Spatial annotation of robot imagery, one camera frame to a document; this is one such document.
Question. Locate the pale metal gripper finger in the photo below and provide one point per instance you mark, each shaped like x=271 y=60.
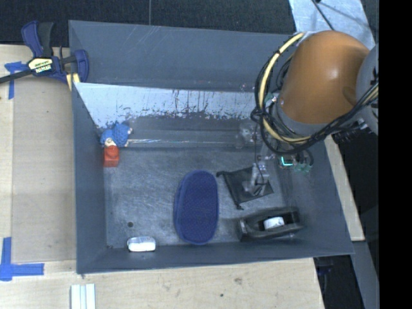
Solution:
x=250 y=187
x=261 y=172

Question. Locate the black flat cloth pouch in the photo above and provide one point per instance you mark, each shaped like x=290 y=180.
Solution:
x=239 y=185

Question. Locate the black tape dispenser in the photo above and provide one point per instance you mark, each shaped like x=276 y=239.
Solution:
x=257 y=228

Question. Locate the dark blue oval pouch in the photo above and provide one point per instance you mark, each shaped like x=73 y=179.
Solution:
x=196 y=206

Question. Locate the long clear plastic tube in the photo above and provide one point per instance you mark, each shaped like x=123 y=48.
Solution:
x=186 y=142

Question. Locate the grey metal bin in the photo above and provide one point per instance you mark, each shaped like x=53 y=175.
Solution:
x=154 y=185

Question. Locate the white small box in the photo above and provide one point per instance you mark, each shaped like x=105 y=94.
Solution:
x=141 y=244

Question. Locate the blue knitted toy animal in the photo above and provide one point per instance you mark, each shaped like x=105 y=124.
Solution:
x=119 y=134

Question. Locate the red small block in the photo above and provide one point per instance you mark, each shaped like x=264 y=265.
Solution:
x=111 y=158

